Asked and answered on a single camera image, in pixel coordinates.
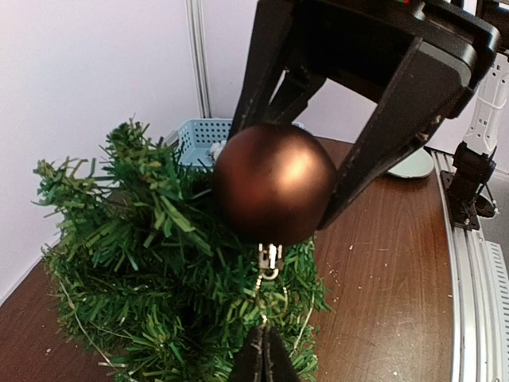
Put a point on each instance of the pale green floral plate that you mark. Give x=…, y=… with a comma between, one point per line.
x=417, y=165

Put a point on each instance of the small green christmas tree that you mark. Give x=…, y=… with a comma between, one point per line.
x=148, y=274

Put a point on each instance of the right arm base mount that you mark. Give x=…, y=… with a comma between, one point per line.
x=468, y=199

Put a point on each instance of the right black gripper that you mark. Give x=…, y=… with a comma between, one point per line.
x=418, y=61

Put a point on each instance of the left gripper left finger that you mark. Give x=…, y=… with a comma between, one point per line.
x=249, y=360

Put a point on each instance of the white fluffy ornament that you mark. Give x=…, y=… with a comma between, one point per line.
x=215, y=150

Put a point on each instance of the red bauble ornament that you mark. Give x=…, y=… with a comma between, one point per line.
x=271, y=184

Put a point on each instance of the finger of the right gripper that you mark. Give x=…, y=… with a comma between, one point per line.
x=279, y=79

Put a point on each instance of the blue plastic basket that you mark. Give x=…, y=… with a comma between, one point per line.
x=194, y=140

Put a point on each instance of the front aluminium rail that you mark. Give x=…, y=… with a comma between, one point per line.
x=480, y=304

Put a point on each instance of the right aluminium frame post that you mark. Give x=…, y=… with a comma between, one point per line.
x=195, y=15

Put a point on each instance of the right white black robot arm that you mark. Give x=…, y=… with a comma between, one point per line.
x=474, y=155

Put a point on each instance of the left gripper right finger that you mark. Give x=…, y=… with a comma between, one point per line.
x=277, y=364

